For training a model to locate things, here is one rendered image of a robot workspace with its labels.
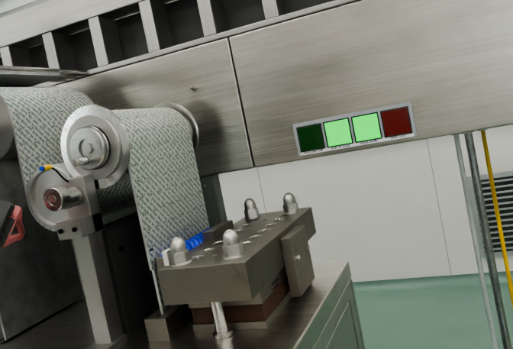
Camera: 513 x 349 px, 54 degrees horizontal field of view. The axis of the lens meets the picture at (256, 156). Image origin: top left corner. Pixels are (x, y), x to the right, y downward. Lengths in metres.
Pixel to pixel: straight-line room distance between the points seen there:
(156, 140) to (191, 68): 0.27
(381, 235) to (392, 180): 0.38
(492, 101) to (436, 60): 0.13
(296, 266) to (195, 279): 0.21
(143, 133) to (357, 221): 2.72
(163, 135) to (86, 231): 0.24
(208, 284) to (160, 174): 0.25
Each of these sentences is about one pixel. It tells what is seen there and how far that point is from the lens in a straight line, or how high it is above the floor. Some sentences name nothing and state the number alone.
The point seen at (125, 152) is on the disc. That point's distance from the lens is 0.90.
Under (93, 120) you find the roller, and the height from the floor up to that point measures 1.30.
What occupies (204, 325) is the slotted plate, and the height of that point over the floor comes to 0.91.
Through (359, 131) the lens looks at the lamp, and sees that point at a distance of 1.07.
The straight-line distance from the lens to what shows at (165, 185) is 0.98.
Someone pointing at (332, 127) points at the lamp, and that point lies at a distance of 1.08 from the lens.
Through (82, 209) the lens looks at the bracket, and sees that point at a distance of 0.93.
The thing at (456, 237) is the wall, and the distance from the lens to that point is 3.51.
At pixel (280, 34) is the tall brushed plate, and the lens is 1.12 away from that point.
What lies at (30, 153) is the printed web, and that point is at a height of 1.27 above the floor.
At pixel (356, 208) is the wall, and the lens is 3.52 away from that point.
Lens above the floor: 1.23
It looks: 3 degrees down
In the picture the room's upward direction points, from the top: 11 degrees counter-clockwise
